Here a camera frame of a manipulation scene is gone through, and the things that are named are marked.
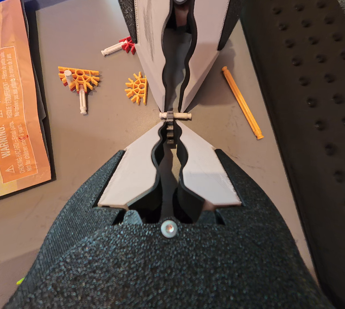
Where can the small lime green connector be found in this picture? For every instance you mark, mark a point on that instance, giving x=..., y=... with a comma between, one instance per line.
x=20, y=281

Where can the orange toy set bag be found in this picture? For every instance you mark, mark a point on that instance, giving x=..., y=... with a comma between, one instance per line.
x=16, y=98

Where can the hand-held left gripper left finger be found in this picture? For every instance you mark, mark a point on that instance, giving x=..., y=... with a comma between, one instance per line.
x=129, y=174

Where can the grey snowflake connector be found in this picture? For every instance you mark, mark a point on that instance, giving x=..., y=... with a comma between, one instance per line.
x=171, y=128

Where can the person's right hand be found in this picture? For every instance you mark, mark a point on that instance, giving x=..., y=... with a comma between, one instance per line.
x=182, y=15

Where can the yellow fan connector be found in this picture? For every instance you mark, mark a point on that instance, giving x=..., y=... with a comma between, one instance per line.
x=137, y=88
x=83, y=74

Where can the black perforated panel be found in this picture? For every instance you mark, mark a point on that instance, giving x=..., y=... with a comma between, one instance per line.
x=296, y=98

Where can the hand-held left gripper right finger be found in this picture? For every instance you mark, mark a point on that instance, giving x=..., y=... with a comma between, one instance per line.
x=210, y=174

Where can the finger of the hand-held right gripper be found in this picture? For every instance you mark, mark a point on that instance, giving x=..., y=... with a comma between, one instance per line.
x=148, y=17
x=210, y=17

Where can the long yellow rod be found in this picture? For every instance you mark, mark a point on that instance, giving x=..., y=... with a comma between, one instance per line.
x=241, y=104

